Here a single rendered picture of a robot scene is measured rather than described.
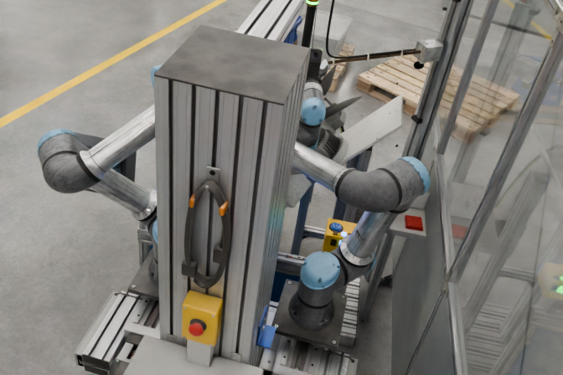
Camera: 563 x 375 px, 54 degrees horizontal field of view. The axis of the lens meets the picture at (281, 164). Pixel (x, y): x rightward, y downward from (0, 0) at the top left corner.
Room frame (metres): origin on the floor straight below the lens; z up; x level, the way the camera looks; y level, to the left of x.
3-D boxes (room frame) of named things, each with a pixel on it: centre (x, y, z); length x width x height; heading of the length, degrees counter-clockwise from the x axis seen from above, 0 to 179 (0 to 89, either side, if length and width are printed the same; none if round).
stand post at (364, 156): (2.08, -0.37, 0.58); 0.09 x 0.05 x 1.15; 175
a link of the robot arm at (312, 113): (1.51, -0.07, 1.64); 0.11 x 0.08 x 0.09; 5
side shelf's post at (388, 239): (2.04, -0.58, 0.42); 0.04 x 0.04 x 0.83; 85
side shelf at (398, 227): (2.04, -0.58, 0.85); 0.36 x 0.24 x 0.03; 175
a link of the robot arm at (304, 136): (1.50, -0.06, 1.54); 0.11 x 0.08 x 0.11; 133
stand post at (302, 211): (2.10, -0.14, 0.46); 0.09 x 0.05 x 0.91; 175
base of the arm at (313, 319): (1.20, -0.17, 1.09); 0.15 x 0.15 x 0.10
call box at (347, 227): (1.59, -0.29, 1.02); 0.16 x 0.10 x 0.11; 85
